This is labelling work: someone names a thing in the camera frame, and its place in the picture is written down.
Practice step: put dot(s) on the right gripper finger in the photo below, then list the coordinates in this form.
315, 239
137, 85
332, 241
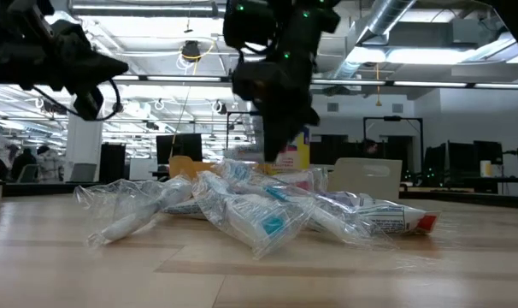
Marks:
292, 132
274, 141

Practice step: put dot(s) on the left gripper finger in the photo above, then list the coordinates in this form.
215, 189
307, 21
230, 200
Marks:
105, 68

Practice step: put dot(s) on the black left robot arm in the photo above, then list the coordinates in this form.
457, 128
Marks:
11, 47

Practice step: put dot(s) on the yellow Lysol wipes canister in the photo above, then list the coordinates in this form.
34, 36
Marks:
299, 154

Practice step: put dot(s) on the grey ceiling pipe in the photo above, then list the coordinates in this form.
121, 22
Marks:
135, 8

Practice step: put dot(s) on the translucent grey plastic bin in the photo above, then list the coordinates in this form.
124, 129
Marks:
361, 179

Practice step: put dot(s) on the white purple toothpaste tube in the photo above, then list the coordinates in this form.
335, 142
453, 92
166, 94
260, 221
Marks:
184, 208
349, 197

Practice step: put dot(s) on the yellow plastic bin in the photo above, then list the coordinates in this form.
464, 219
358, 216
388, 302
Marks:
184, 167

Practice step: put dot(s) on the black cabinet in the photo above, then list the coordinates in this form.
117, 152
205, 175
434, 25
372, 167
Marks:
112, 162

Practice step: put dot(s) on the grey chair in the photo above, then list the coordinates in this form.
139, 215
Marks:
28, 174
84, 172

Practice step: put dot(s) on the person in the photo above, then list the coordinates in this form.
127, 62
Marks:
23, 162
49, 164

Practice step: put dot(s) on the white toothpaste tube red end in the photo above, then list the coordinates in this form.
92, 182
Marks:
396, 218

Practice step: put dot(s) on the dark desk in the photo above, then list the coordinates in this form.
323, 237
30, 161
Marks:
477, 184

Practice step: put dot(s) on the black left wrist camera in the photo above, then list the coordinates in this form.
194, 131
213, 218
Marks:
88, 102

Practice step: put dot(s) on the black metal frame stand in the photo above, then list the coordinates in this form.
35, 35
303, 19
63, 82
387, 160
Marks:
391, 118
227, 128

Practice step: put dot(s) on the black ceiling light rail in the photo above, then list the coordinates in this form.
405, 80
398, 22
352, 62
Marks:
353, 80

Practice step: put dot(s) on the black ceiling-hung camera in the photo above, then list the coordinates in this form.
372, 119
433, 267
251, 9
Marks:
191, 50

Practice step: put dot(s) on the silver spiral ventilation duct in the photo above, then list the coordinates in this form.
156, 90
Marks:
383, 21

